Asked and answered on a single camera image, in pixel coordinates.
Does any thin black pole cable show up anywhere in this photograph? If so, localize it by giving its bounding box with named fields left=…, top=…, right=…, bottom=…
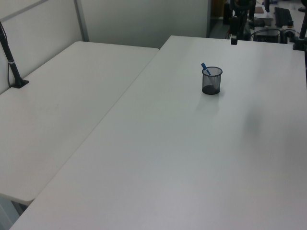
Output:
left=0, top=23, right=13, bottom=88

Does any white side table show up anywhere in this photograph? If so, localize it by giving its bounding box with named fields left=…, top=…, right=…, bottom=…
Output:
left=0, top=41, right=160, bottom=206

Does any blue and white marker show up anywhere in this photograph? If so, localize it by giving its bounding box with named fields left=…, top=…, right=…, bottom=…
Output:
left=201, top=62, right=212, bottom=77

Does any black equipment box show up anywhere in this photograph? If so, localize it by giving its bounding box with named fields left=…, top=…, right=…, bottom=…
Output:
left=253, top=28, right=282, bottom=43

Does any black mesh pen cup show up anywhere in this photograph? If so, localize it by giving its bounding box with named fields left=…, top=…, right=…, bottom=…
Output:
left=201, top=66, right=223, bottom=95

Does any grey metal partition post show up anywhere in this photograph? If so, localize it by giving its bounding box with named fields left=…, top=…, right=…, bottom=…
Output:
left=73, top=0, right=90, bottom=43

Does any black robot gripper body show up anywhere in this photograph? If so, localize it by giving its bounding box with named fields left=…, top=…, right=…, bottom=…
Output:
left=230, top=15, right=241, bottom=37

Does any black clamp camera stand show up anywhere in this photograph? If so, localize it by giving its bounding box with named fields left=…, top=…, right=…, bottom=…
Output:
left=292, top=7, right=307, bottom=51

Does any white partition panel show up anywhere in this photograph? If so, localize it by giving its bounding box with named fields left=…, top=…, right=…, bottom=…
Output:
left=80, top=0, right=208, bottom=49
left=0, top=0, right=78, bottom=94

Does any black camera pole with base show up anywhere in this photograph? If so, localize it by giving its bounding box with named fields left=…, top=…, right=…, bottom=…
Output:
left=0, top=21, right=30, bottom=90

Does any small white and black device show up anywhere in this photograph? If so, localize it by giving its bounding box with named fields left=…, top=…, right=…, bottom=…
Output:
left=282, top=28, right=296, bottom=44

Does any black keyboard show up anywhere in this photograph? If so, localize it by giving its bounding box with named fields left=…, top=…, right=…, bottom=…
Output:
left=273, top=6, right=294, bottom=27

